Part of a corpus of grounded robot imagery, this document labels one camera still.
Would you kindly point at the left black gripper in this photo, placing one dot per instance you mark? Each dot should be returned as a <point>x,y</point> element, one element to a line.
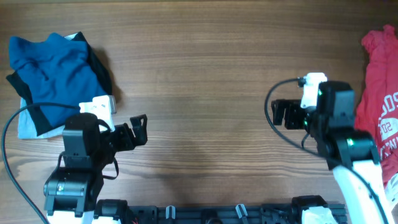
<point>139,132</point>

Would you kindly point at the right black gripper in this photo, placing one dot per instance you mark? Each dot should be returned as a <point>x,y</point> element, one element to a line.
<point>292,106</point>

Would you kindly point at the red soccer t-shirt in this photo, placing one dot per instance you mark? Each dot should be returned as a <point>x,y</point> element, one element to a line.
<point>377,110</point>

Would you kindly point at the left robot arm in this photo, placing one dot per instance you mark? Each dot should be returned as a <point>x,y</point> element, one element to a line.
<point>71,192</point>

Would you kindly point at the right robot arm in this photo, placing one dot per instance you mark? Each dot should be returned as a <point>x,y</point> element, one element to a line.
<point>350,154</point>

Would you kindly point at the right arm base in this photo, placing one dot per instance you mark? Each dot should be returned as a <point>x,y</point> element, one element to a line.
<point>310,209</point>

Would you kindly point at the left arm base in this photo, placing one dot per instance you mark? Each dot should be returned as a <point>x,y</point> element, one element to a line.
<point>112,211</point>

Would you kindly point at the blue folded shirt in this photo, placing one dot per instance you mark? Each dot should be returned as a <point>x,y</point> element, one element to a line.
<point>57,72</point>

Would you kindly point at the black folded shirt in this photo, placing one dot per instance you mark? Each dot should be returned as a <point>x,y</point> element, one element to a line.
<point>102,74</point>

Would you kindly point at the grey folded shirt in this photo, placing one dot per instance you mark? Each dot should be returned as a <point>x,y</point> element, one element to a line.
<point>26,126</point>

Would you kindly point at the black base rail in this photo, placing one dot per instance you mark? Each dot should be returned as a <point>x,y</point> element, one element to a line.
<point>277,213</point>

